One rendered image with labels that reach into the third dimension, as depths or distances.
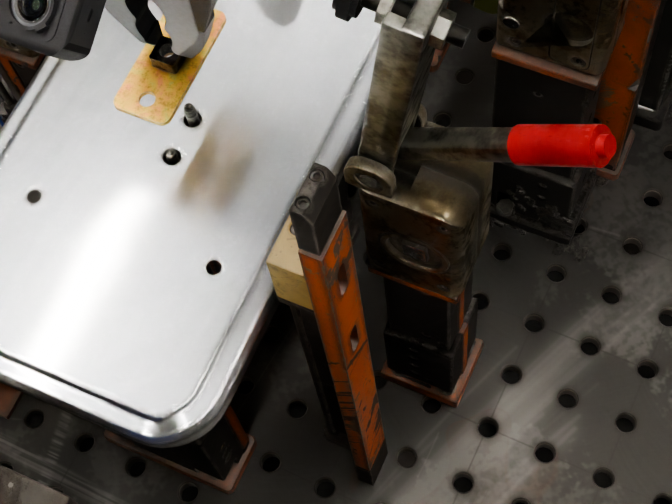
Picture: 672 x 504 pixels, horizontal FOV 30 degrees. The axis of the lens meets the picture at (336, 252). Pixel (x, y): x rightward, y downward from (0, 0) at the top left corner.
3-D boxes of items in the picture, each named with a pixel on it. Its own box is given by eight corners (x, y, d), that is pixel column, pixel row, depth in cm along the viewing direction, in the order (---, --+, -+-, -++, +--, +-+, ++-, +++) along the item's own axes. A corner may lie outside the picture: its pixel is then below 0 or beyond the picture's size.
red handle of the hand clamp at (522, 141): (379, 102, 73) (615, 98, 62) (399, 125, 75) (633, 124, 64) (350, 161, 72) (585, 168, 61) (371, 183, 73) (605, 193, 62)
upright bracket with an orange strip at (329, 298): (372, 446, 103) (313, 158, 57) (387, 453, 102) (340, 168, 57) (358, 479, 102) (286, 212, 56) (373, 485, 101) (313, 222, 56)
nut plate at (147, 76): (175, -3, 77) (171, -14, 76) (229, 16, 76) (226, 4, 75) (110, 107, 74) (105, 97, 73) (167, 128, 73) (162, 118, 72)
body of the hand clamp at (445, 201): (408, 316, 107) (392, 106, 75) (483, 346, 105) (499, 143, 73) (380, 378, 105) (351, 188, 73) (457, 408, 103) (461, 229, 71)
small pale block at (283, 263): (340, 401, 104) (289, 210, 71) (378, 417, 104) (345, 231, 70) (322, 438, 103) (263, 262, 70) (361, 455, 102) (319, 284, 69)
